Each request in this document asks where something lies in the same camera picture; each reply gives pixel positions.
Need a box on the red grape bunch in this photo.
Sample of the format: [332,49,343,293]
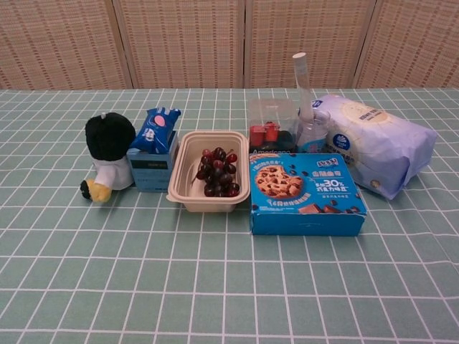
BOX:
[196,145,241,198]

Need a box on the beige food container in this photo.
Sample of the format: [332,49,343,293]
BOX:
[167,130,251,214]

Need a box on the clear box with red toy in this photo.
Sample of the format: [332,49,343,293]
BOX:
[248,98,299,156]

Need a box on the light blue carton box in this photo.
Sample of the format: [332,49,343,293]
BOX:
[126,130,179,194]

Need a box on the blue oreo cookie packet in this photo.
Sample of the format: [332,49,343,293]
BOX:
[128,106,182,156]

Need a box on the clear plastic jar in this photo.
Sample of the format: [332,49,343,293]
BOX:
[296,109,331,154]

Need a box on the blue chocolate cookie box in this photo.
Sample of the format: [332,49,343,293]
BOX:
[249,153,368,237]

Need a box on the green checked tablecloth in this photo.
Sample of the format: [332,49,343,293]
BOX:
[0,88,459,344]

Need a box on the black-haired plush doll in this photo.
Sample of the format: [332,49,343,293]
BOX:
[80,112,137,204]

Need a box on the woven folding screen panel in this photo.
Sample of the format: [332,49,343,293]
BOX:
[353,0,459,90]
[0,0,136,90]
[245,0,377,90]
[113,0,248,90]

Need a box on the pale blue tissue pack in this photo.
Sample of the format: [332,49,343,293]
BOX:
[311,94,438,201]

